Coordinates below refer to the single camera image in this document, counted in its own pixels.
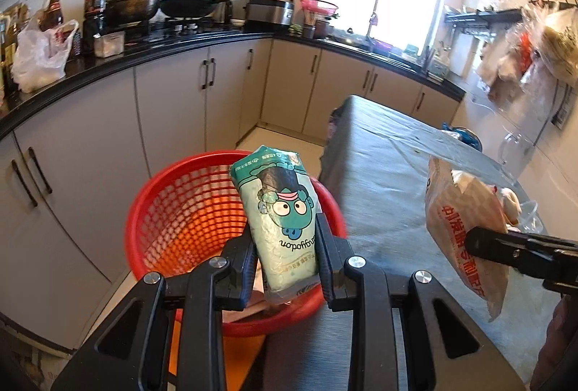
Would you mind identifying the hanging plastic bags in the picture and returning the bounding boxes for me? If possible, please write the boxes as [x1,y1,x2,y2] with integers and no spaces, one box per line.
[478,4,578,104]

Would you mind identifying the red plastic mesh basket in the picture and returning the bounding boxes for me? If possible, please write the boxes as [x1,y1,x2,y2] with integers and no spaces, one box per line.
[125,150,349,338]

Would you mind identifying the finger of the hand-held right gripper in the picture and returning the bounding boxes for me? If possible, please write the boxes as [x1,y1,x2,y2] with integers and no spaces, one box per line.
[464,226,578,297]

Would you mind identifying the dark red-label sauce bottle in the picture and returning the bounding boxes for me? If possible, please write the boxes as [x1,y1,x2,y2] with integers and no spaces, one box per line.
[40,0,65,32]

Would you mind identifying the white plastic bag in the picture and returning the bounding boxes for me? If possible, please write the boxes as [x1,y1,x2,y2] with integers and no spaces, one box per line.
[11,18,81,94]

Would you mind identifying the wall socket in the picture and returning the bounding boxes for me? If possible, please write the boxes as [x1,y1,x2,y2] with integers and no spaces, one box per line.
[552,101,570,131]

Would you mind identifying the person's right forearm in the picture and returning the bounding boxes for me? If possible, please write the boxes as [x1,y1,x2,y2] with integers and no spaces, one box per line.
[530,295,578,391]

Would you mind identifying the sink faucet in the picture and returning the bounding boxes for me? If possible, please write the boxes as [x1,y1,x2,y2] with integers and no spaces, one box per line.
[367,11,381,52]

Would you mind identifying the dark yellow-cap bottle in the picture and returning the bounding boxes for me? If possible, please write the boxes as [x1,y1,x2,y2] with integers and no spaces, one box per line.
[82,0,108,56]

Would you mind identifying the teal cartoon tissue packet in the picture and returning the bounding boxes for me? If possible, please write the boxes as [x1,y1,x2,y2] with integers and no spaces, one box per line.
[229,144,324,304]

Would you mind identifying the orange floor mat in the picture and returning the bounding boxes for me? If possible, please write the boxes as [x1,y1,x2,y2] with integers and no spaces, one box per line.
[220,331,268,391]

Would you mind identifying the gas stove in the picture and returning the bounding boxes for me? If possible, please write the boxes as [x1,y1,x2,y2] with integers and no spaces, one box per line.
[121,18,247,42]

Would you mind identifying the chopstick holder with chopsticks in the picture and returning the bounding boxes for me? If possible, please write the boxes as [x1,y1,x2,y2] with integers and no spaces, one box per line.
[302,9,318,40]

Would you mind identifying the beige lower kitchen cabinets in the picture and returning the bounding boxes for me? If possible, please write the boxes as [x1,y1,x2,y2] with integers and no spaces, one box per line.
[0,36,463,351]

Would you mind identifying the table with grey cloth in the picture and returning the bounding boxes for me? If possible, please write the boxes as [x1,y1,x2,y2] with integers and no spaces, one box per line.
[320,95,545,391]

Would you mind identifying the orange printed bread bag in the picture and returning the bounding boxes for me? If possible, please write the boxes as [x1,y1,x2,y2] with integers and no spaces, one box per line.
[423,155,513,323]

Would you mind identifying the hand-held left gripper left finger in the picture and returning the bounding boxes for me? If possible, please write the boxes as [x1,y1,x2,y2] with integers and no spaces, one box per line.
[49,232,259,391]

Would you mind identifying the steel rice cooker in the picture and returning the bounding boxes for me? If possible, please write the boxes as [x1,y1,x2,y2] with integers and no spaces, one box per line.
[246,0,297,31]

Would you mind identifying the pink colander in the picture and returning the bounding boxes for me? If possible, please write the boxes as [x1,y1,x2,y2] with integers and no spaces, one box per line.
[300,0,340,20]

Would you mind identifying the black kitchen countertop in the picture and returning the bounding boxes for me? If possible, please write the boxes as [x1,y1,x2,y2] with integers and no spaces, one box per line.
[0,27,467,139]

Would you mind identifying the clear glass pitcher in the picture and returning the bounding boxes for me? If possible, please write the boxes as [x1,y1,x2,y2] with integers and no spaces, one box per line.
[498,130,537,176]

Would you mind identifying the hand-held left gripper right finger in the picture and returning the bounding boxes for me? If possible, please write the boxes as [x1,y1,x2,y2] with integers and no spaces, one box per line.
[315,213,527,391]

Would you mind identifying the black frying pan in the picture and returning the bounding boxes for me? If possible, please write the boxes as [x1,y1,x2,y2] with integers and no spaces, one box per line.
[160,0,250,20]

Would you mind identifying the metal wall rack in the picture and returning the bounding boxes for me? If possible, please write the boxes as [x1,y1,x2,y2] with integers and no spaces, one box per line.
[443,6,525,27]

